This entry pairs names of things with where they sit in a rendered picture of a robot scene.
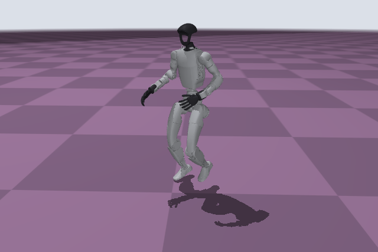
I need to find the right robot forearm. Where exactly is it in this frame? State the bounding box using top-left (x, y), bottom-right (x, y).
top-left (151, 73), bottom-right (169, 92)

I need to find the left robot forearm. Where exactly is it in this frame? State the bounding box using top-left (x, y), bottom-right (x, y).
top-left (199, 75), bottom-right (223, 99)

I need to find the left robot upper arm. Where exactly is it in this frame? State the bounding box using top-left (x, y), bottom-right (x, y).
top-left (196, 51), bottom-right (221, 81)

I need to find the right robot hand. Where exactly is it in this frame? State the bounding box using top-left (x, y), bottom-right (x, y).
top-left (141, 84), bottom-right (157, 106)

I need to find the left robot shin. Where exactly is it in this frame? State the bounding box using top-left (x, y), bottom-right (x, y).
top-left (188, 146), bottom-right (208, 168)

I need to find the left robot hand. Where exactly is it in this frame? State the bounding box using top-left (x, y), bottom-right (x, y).
top-left (179, 90), bottom-right (205, 110)

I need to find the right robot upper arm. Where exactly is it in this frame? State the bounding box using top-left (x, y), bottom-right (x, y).
top-left (166, 50), bottom-right (178, 80)

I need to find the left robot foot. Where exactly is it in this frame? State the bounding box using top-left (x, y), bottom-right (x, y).
top-left (198, 161), bottom-right (213, 182)

